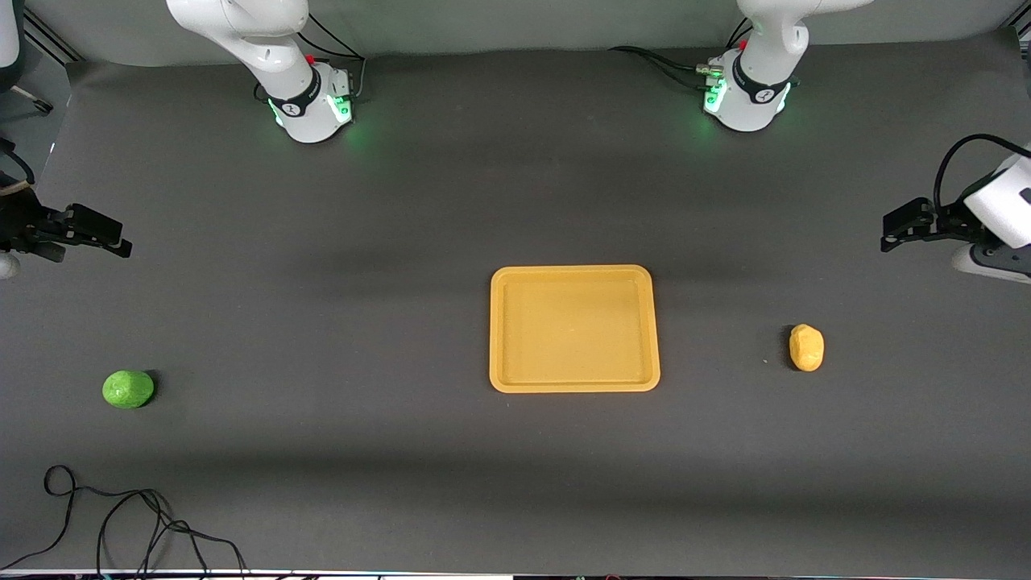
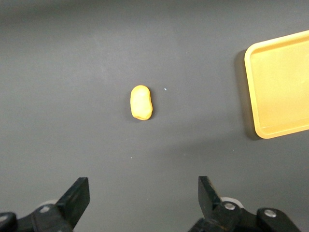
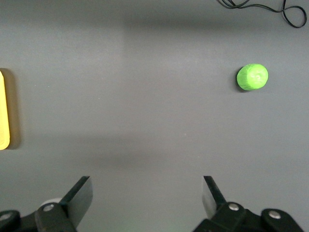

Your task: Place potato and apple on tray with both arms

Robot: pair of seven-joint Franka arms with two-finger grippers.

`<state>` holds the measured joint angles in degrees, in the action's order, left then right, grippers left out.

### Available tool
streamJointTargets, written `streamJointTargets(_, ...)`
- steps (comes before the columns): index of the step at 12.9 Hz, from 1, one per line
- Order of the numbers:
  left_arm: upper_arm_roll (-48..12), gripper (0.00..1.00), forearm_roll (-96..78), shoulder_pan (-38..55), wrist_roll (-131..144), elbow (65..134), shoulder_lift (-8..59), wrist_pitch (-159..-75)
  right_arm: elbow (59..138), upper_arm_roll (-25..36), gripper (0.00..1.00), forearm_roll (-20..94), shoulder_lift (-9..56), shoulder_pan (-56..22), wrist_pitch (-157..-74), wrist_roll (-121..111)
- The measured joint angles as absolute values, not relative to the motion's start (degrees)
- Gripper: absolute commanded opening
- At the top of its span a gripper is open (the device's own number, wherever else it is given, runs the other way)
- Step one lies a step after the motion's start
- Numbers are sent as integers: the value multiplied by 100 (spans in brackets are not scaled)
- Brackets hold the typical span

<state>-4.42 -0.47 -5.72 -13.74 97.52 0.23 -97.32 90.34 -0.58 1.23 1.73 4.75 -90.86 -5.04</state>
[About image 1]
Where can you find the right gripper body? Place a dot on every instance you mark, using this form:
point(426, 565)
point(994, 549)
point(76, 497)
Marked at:
point(22, 220)

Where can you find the yellow potato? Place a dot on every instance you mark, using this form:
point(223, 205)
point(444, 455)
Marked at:
point(806, 348)

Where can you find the green apple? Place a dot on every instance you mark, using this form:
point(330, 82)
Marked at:
point(127, 389)

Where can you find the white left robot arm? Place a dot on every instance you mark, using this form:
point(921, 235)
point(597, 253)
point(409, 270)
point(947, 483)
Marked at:
point(757, 89)

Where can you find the yellow plastic tray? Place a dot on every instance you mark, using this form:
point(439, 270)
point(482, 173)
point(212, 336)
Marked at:
point(573, 329)

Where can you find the black wheeled chair base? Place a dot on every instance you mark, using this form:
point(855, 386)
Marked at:
point(32, 99)

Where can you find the dark grey table mat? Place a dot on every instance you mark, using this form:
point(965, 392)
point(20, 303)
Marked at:
point(403, 201)

